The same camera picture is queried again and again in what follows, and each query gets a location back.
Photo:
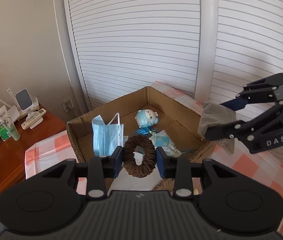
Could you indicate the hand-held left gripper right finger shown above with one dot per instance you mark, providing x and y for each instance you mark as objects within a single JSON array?
[{"x": 160, "y": 163}]

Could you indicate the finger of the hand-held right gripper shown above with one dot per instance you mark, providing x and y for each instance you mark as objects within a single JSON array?
[
  {"x": 234, "y": 104},
  {"x": 231, "y": 130}
]

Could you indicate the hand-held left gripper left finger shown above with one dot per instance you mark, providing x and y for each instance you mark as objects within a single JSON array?
[{"x": 118, "y": 160}]

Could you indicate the brown scrunchie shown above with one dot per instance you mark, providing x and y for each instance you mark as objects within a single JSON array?
[{"x": 151, "y": 152}]

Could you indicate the blue patterned sachet with tassel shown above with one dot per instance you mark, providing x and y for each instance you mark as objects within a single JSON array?
[{"x": 164, "y": 141}]

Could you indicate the grey fabric pouch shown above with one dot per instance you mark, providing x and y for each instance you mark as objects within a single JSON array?
[{"x": 214, "y": 115}]

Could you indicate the white paper tissue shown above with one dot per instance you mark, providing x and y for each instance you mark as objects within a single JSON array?
[{"x": 141, "y": 180}]

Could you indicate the blue face mask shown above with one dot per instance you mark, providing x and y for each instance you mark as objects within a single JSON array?
[{"x": 104, "y": 137}]

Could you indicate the light blue plush toy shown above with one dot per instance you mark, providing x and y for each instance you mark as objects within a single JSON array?
[{"x": 146, "y": 118}]

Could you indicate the brown cardboard box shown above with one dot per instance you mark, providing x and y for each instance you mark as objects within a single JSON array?
[{"x": 176, "y": 115}]

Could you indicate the white louvered wardrobe door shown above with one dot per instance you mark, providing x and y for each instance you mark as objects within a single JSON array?
[
  {"x": 251, "y": 42},
  {"x": 136, "y": 40}
]

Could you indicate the white remote control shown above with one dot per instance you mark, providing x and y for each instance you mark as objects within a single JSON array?
[{"x": 34, "y": 118}]

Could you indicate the wooden nightstand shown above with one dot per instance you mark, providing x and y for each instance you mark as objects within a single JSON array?
[{"x": 19, "y": 152}]

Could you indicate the green tube and bottle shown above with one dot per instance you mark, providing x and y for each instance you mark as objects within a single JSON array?
[{"x": 14, "y": 131}]

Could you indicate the white phone stand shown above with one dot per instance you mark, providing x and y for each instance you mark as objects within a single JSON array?
[{"x": 25, "y": 100}]

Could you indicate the white small box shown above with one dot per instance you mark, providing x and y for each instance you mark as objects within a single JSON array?
[{"x": 0, "y": 113}]

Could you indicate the white wall socket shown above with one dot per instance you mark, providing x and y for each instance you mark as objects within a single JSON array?
[{"x": 68, "y": 104}]

